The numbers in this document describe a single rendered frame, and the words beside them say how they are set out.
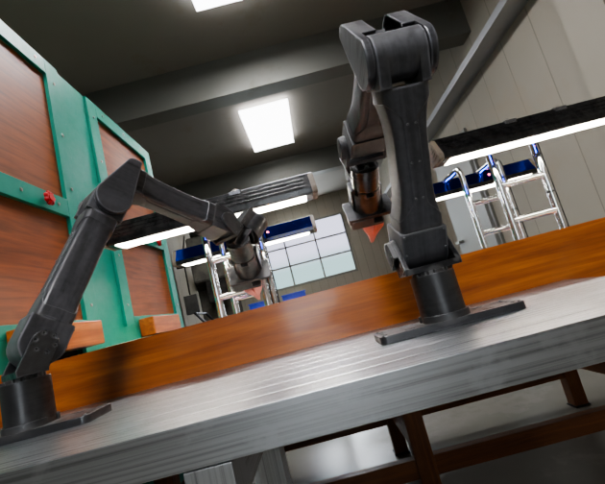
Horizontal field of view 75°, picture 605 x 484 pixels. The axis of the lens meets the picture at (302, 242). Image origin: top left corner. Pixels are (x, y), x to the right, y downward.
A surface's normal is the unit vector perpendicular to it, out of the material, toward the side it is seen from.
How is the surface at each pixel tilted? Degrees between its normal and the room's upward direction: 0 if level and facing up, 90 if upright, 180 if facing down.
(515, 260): 90
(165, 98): 90
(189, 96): 90
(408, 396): 90
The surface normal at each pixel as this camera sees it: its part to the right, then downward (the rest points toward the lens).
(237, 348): -0.04, -0.15
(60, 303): 0.69, -0.52
